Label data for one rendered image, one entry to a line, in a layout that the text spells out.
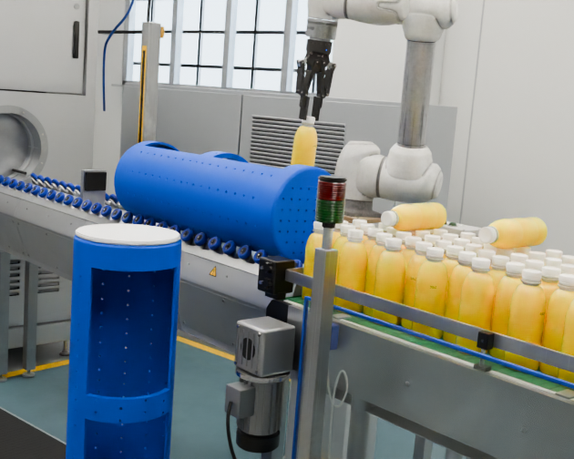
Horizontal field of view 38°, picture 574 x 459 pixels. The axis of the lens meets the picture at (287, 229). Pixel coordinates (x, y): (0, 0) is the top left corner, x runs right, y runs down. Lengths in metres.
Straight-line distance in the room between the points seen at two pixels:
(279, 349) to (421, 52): 1.30
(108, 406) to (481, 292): 1.01
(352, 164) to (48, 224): 1.26
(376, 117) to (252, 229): 1.88
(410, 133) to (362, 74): 2.46
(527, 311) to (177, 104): 3.67
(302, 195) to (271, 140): 2.23
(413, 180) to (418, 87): 0.33
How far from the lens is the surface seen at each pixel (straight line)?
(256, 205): 2.38
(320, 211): 1.82
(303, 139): 2.51
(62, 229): 3.41
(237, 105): 4.80
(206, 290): 2.61
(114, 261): 2.16
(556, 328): 1.79
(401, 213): 2.15
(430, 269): 1.93
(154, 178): 2.82
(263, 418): 2.15
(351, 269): 2.09
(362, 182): 3.08
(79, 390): 2.31
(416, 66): 2.98
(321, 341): 1.88
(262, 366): 2.08
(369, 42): 5.44
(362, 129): 4.23
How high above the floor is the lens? 1.42
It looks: 9 degrees down
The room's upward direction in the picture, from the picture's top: 4 degrees clockwise
